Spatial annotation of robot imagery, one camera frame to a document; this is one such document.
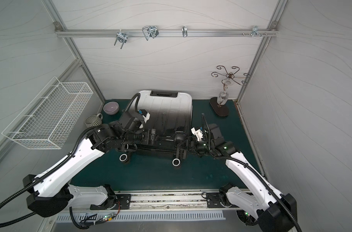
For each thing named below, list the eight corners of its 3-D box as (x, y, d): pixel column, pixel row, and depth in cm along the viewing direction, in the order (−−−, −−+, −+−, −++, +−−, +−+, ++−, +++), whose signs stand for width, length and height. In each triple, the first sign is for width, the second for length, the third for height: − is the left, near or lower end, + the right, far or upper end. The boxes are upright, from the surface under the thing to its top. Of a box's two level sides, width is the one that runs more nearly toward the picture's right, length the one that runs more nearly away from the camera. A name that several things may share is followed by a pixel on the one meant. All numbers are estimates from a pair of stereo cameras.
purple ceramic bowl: (103, 114, 111) (101, 110, 108) (108, 105, 118) (105, 101, 114) (117, 114, 112) (115, 111, 108) (121, 105, 118) (119, 101, 114)
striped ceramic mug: (86, 129, 101) (83, 126, 98) (88, 119, 108) (85, 115, 104) (101, 127, 103) (98, 123, 100) (102, 117, 109) (100, 113, 106)
